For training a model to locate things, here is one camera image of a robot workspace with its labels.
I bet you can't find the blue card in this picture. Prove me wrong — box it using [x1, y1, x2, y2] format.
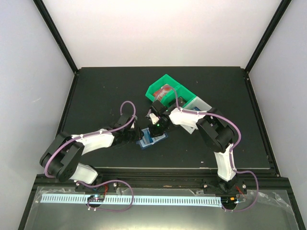
[140, 129, 166, 146]

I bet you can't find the blue leather card holder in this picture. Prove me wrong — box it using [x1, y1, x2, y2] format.
[136, 128, 168, 150]

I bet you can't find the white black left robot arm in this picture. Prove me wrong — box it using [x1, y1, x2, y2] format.
[39, 114, 144, 191]

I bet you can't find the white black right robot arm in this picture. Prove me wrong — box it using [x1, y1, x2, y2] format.
[148, 101, 238, 193]

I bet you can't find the red white card stack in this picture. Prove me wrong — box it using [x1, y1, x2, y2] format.
[153, 84, 172, 101]

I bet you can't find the green plastic bin left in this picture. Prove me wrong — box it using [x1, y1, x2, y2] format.
[145, 74, 180, 105]

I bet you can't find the green plastic bin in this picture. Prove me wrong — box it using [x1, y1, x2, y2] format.
[175, 85, 196, 108]
[145, 74, 180, 105]

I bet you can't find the green plastic bin middle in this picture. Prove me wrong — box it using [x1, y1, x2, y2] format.
[175, 85, 196, 108]

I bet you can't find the clear plastic bin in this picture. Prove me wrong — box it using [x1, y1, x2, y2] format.
[182, 96, 212, 134]

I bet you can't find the small circuit board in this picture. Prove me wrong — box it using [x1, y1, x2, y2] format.
[87, 195, 105, 202]

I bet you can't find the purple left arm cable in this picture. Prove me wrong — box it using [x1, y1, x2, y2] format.
[44, 101, 137, 213]

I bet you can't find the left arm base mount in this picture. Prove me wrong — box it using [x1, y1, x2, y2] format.
[75, 176, 121, 193]

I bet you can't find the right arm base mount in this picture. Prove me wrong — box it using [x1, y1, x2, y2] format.
[202, 176, 247, 196]

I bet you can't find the black aluminium frame rail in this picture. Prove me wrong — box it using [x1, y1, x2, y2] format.
[35, 167, 291, 190]

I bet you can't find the white slotted cable duct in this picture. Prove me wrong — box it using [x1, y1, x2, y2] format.
[40, 194, 222, 207]

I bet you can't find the left frame post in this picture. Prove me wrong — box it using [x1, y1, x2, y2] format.
[33, 0, 78, 74]

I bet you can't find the frame post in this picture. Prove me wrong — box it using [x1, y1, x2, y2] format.
[244, 0, 293, 74]
[33, 0, 78, 74]

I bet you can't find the right frame post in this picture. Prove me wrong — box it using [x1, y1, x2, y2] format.
[244, 0, 293, 74]

